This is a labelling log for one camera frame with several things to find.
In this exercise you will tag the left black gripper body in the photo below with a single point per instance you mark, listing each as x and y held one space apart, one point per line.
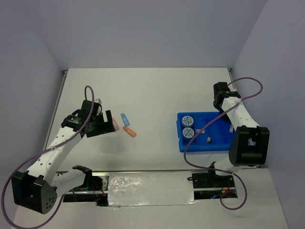
97 119

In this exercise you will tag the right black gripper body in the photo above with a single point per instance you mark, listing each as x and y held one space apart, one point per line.
217 106

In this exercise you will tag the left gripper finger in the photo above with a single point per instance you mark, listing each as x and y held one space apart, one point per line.
108 126
97 132

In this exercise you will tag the blue white marker pen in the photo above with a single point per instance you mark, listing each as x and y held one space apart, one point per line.
231 128

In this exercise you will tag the blue slime jar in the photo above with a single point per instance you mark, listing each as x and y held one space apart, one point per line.
187 134
187 121

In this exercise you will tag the grey speckled eraser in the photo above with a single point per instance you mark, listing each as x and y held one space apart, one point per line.
199 130

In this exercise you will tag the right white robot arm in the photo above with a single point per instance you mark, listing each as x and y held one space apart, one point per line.
250 141

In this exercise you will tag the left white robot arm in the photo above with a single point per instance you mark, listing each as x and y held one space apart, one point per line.
39 186

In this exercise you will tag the pink transparent case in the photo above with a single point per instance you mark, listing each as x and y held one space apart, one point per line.
115 124

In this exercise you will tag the blue transparent case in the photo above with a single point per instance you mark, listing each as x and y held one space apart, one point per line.
125 119

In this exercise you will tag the orange transparent case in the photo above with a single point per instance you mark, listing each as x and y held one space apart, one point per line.
129 131

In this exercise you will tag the blue plastic divided bin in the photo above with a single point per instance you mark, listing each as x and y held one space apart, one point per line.
216 137

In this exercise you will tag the silver foil sheet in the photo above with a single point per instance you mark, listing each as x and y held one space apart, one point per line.
150 189

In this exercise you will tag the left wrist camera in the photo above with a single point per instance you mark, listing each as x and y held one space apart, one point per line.
98 101

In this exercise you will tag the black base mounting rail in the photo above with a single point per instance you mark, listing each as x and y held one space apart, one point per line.
204 188

